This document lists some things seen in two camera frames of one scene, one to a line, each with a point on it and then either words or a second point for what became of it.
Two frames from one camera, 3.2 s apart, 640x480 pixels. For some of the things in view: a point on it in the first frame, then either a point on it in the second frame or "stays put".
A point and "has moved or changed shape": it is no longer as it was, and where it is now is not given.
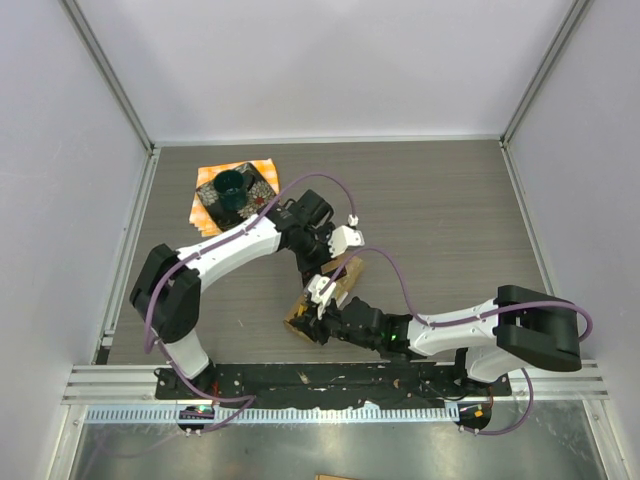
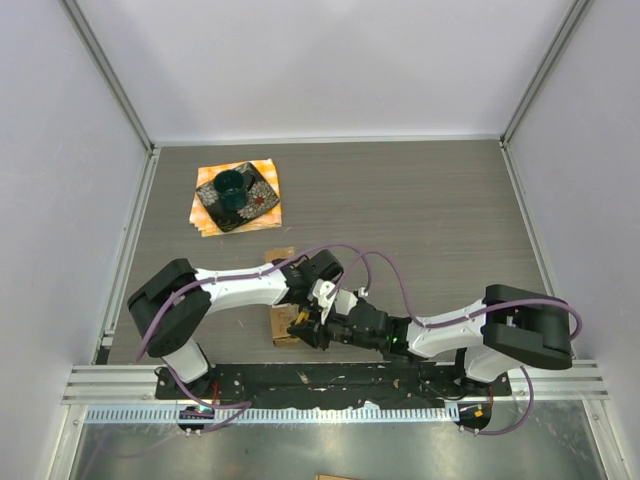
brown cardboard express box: x=341 y=284 has moved or changed shape
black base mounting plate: x=315 y=386 stays put
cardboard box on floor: x=333 y=477 stays put
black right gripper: x=318 y=328 stays put
